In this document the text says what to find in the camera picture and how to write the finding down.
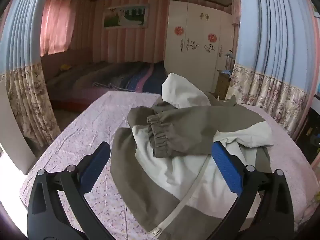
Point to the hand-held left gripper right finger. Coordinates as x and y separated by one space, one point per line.
228 170

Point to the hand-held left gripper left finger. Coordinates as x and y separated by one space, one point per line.
96 165

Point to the olive and white jacket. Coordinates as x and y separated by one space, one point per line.
190 120

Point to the pink floral bed sheet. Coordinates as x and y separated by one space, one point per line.
82 135

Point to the wooden nightstand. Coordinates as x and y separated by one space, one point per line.
222 85

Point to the white panel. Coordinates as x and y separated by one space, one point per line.
15 130

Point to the dark cabinet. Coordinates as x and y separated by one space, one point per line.
311 135

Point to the bed with striped blanket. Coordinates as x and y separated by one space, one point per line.
120 77

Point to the small yellow object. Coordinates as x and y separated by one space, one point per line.
65 67

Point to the white wardrobe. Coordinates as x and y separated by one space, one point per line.
195 62

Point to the red flower sticker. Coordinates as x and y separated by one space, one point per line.
211 37
179 30

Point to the blue floral curtain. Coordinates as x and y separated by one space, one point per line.
270 42
22 42

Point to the pink window curtain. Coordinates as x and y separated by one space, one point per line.
57 25

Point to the wall poster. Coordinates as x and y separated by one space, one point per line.
126 16

